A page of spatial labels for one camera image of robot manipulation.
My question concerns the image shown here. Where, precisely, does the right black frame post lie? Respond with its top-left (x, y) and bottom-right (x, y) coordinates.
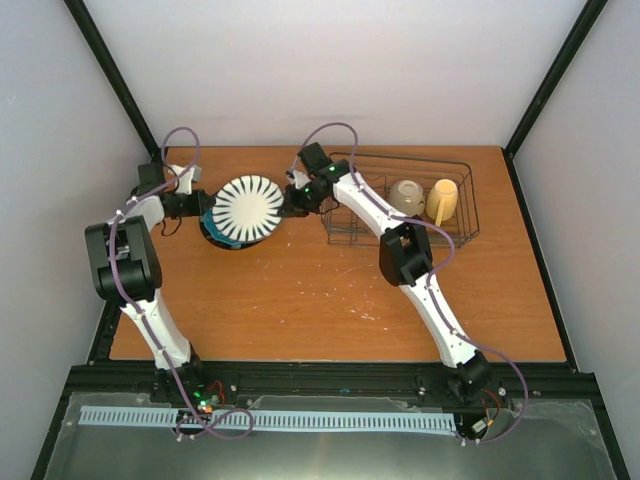
top-left (503, 0), bottom-right (609, 154)

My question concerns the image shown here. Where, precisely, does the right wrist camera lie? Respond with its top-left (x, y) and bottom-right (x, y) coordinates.
top-left (286, 168), bottom-right (311, 189)

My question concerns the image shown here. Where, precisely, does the black frame post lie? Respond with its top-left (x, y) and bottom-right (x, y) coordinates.
top-left (503, 0), bottom-right (609, 154)
top-left (63, 0), bottom-right (160, 157)

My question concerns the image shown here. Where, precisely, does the black wire dish rack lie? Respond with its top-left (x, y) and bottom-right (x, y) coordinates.
top-left (321, 153), bottom-right (480, 247)

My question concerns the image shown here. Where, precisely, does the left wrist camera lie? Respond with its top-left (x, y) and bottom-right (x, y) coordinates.
top-left (167, 165), bottom-right (202, 195)

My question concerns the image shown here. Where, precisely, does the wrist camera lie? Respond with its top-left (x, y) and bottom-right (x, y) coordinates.
top-left (167, 165), bottom-right (202, 195)
top-left (286, 168), bottom-right (311, 189)

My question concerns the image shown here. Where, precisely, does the yellow mug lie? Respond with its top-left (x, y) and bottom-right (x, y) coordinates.
top-left (425, 179), bottom-right (459, 226)

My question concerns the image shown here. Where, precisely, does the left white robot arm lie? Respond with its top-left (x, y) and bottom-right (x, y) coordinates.
top-left (85, 164), bottom-right (212, 404)

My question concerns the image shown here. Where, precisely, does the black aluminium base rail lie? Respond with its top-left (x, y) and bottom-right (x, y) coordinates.
top-left (62, 361), bottom-right (604, 412)

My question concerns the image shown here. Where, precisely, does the left black frame post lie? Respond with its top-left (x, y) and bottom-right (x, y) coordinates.
top-left (63, 0), bottom-right (160, 157)

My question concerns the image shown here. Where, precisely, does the dark lower plate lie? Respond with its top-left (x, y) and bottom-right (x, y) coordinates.
top-left (199, 212), bottom-right (278, 251)

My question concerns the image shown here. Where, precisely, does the white floral bowl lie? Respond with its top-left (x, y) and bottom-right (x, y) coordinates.
top-left (387, 180), bottom-right (425, 216)

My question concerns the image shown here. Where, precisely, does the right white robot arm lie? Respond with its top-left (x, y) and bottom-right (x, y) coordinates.
top-left (278, 142), bottom-right (491, 405)

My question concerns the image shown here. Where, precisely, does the white blue striped plate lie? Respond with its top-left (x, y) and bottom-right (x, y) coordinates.
top-left (211, 175), bottom-right (284, 241)

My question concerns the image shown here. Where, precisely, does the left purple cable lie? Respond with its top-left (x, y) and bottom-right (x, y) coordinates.
top-left (109, 125), bottom-right (256, 441)

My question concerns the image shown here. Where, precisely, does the light blue cable duct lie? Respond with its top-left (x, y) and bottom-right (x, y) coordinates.
top-left (78, 406), bottom-right (456, 436)

